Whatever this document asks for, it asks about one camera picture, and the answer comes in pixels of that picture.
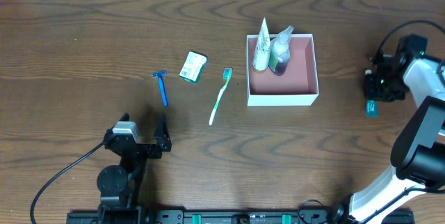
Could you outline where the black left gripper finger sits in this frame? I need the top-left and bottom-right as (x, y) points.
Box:
(111, 113), (129, 132)
(153, 113), (171, 144)

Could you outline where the green Colgate toothpaste tube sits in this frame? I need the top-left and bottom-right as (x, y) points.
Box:
(364, 70), (378, 118)

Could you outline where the clear mouthwash bottle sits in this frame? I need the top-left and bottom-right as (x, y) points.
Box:
(268, 26), (293, 76)

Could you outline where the white shampoo tube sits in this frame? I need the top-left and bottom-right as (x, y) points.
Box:
(252, 19), (270, 72)

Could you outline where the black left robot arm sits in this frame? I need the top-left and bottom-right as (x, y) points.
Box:
(97, 113), (172, 223)

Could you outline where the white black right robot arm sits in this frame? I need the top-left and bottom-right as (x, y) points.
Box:
(332, 34), (444, 223)

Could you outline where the blue disposable razor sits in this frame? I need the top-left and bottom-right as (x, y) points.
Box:
(152, 70), (168, 107)

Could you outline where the green white soap packet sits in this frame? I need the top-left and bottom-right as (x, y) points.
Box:
(179, 51), (207, 83)

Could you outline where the white box pink interior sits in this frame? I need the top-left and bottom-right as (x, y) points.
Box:
(245, 34), (319, 106)

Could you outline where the green white toothbrush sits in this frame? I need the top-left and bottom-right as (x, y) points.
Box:
(209, 67), (233, 126)

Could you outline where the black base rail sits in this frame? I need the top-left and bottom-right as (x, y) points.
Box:
(66, 209), (329, 224)

